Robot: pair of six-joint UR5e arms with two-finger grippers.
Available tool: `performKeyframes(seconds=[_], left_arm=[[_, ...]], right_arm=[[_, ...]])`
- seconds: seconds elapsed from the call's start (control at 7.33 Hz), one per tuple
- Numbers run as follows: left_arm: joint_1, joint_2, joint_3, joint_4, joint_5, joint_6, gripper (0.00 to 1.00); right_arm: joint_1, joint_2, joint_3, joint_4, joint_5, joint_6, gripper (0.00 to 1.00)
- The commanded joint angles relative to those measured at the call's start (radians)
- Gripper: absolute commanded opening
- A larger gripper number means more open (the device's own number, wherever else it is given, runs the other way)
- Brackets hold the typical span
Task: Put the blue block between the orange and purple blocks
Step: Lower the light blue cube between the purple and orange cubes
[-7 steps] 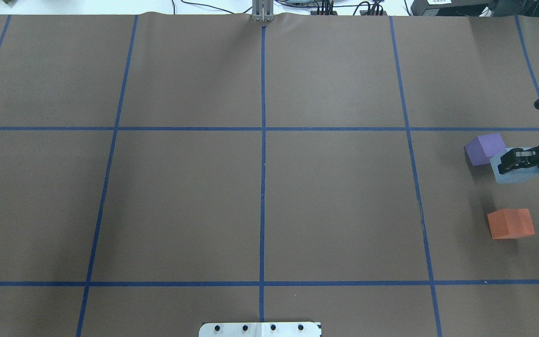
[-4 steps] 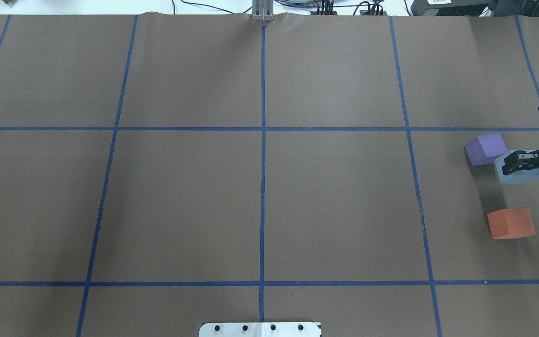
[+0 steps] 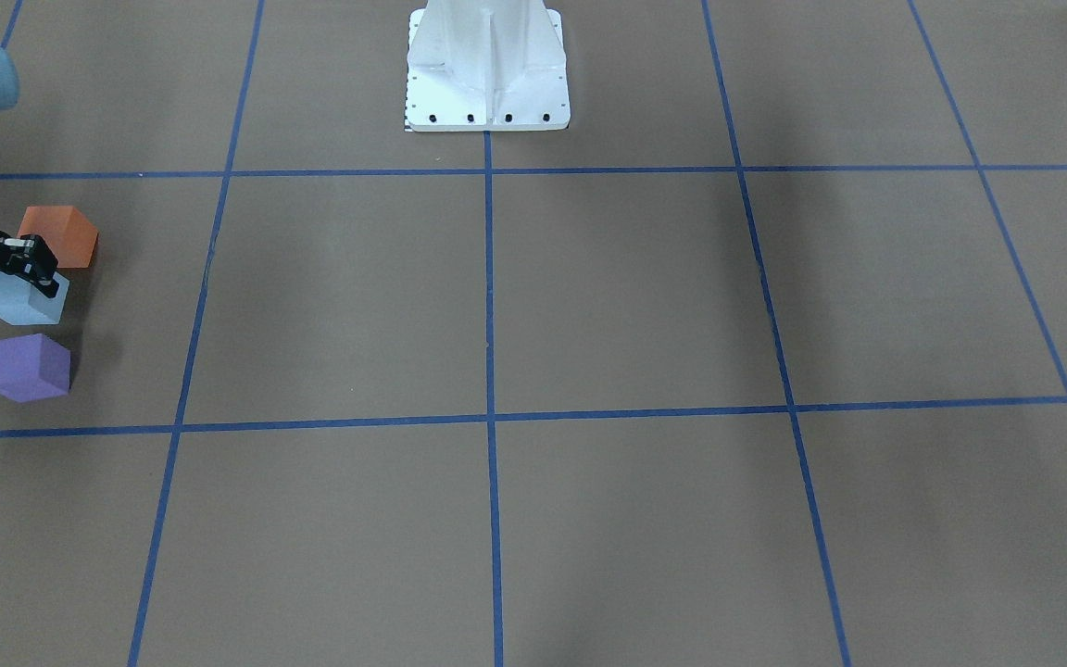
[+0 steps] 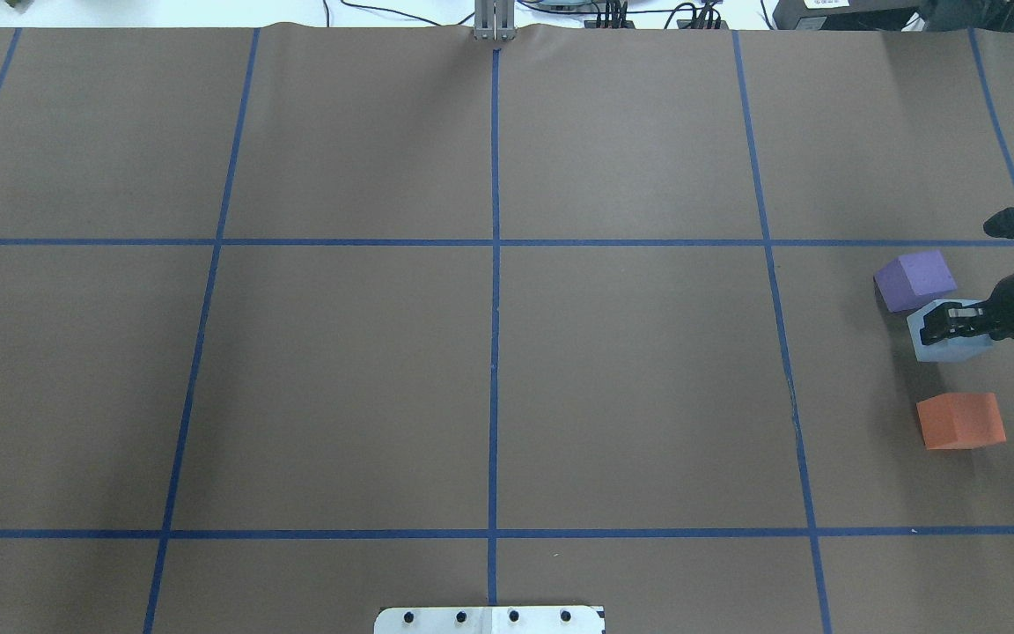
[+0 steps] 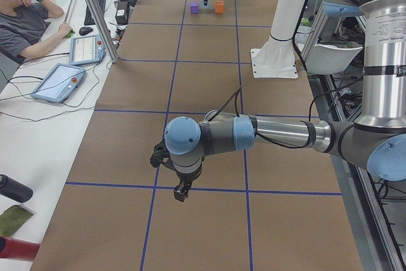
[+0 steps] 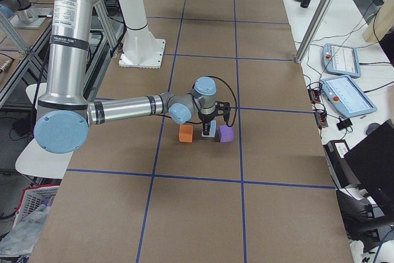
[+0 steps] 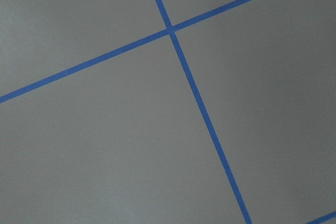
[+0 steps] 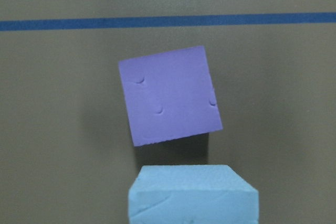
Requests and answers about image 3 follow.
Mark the light blue foam block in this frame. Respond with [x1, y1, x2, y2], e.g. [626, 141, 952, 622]
[0, 271, 70, 325]

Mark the brown paper table cover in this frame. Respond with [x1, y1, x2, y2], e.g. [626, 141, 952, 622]
[0, 1, 1067, 666]

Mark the purple foam block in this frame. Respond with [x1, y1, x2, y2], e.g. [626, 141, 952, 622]
[0, 333, 71, 404]

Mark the orange foam block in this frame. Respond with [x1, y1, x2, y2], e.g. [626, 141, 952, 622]
[19, 206, 100, 270]

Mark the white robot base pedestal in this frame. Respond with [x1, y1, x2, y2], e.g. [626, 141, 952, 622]
[404, 1, 571, 132]

